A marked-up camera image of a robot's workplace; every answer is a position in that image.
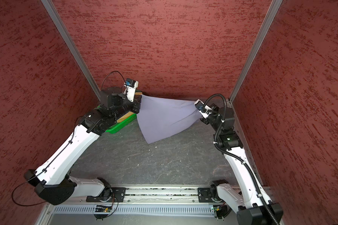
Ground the yellow skirt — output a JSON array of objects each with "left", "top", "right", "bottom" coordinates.
[{"left": 117, "top": 112, "right": 134, "bottom": 123}]

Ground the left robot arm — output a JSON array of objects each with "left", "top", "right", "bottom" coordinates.
[{"left": 24, "top": 86, "right": 141, "bottom": 205}]

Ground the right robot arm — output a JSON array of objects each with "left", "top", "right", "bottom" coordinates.
[{"left": 196, "top": 102, "right": 284, "bottom": 225}]

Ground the right aluminium corner post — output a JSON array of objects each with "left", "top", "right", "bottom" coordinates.
[{"left": 229, "top": 0, "right": 283, "bottom": 106}]

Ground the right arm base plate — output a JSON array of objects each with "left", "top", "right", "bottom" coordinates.
[{"left": 197, "top": 187, "right": 214, "bottom": 203}]

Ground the aluminium corner post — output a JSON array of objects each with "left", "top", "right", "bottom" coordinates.
[
  {"left": 229, "top": 0, "right": 283, "bottom": 106},
  {"left": 41, "top": 0, "right": 100, "bottom": 100}
]

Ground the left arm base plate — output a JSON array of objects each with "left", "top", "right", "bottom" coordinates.
[{"left": 86, "top": 187, "right": 126, "bottom": 203}]

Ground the left aluminium corner post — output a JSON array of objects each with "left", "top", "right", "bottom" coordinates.
[{"left": 41, "top": 0, "right": 100, "bottom": 100}]

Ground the white slotted cable duct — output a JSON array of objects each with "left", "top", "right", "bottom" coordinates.
[{"left": 53, "top": 204, "right": 214, "bottom": 217}]

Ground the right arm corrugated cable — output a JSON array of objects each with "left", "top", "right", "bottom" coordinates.
[{"left": 200, "top": 93, "right": 280, "bottom": 225}]

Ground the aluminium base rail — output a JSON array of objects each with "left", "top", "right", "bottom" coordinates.
[{"left": 46, "top": 185, "right": 276, "bottom": 205}]

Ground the green plastic basket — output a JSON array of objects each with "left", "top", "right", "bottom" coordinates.
[{"left": 93, "top": 105, "right": 137, "bottom": 136}]

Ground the lavender skirt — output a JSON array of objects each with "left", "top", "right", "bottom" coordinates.
[{"left": 137, "top": 95, "right": 201, "bottom": 144}]

